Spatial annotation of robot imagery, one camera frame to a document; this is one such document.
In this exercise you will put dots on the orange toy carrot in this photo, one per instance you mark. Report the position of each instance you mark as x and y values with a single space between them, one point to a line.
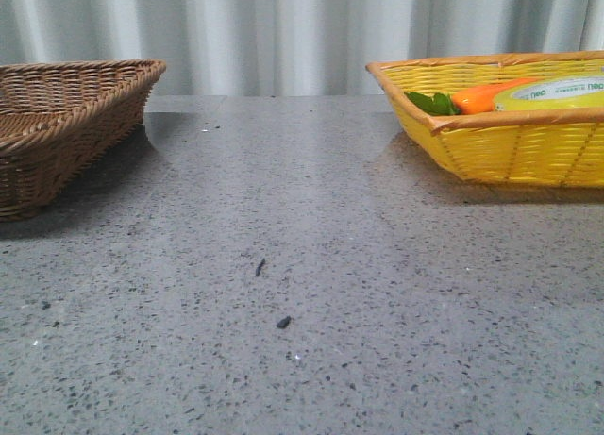
473 100

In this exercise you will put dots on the brown wicker basket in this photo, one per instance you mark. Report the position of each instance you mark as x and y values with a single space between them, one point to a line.
58 118

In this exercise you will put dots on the yellow packing tape roll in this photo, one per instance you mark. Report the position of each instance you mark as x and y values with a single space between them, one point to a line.
566 92

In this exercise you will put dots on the yellow wicker basket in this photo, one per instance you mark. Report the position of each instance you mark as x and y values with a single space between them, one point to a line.
555 147

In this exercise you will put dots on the white pleated curtain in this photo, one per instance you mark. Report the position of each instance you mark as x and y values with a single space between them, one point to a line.
288 47

